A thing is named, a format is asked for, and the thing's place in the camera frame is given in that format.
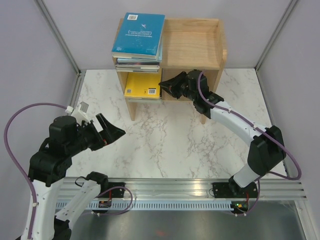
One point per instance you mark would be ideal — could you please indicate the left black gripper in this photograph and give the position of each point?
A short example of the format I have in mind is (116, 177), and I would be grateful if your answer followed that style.
(109, 133)

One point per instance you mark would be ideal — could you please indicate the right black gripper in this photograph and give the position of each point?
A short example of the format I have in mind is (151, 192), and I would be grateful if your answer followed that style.
(173, 83)

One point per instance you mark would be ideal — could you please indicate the light blue thin book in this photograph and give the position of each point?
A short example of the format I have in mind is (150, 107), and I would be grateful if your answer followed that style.
(142, 60)

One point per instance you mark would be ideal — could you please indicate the yellow paperback book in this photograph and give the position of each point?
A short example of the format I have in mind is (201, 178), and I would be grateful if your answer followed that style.
(143, 85)

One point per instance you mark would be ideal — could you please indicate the dark purple planets book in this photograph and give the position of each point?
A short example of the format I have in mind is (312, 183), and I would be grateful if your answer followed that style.
(144, 66)

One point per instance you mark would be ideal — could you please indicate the navy blue hardcover book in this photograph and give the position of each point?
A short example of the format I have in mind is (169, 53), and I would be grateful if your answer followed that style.
(128, 70)

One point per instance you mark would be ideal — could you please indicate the blue Jules Verne book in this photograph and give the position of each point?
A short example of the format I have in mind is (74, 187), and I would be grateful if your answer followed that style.
(139, 36)

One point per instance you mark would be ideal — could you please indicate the white Great Gatsby book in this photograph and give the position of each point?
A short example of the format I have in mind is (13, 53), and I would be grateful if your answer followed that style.
(145, 101)

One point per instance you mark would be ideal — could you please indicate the green forest cover book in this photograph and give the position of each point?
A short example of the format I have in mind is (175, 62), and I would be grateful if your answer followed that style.
(143, 98)

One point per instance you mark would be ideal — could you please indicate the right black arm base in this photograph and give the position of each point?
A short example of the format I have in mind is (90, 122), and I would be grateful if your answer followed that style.
(225, 190)

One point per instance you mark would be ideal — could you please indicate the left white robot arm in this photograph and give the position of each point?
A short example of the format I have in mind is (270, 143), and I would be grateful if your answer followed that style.
(48, 169)

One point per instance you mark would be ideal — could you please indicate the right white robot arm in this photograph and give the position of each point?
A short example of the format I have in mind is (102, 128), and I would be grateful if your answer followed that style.
(265, 143)

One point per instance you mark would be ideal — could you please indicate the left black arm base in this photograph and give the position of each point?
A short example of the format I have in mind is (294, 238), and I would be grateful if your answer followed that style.
(113, 190)

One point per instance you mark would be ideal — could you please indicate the aluminium front rail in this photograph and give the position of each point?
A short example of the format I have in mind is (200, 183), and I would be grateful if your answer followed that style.
(202, 189)

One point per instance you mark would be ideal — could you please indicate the slotted grey cable duct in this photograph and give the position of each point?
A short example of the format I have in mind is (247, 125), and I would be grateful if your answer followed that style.
(172, 205)

